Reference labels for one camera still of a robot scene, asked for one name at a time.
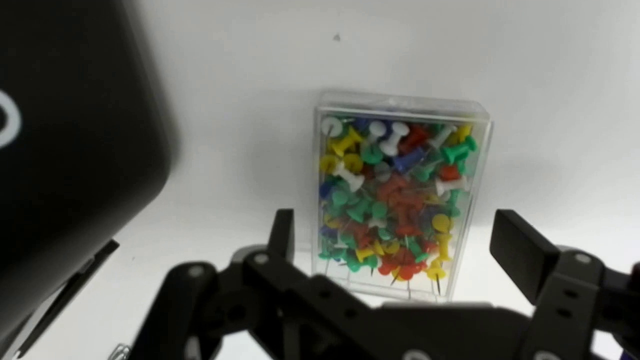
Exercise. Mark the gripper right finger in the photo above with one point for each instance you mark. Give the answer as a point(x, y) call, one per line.
point(567, 295)

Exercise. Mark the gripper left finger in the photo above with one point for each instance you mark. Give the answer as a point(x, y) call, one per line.
point(260, 290)

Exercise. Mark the clear plastic case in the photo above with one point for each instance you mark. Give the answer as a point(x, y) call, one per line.
point(400, 107)

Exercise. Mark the silver paper clip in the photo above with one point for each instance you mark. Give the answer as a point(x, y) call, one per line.
point(121, 352)

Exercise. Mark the heap of coloured push pins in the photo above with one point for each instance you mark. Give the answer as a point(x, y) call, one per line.
point(400, 200)

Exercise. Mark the black stapler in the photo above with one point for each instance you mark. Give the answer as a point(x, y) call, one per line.
point(75, 150)

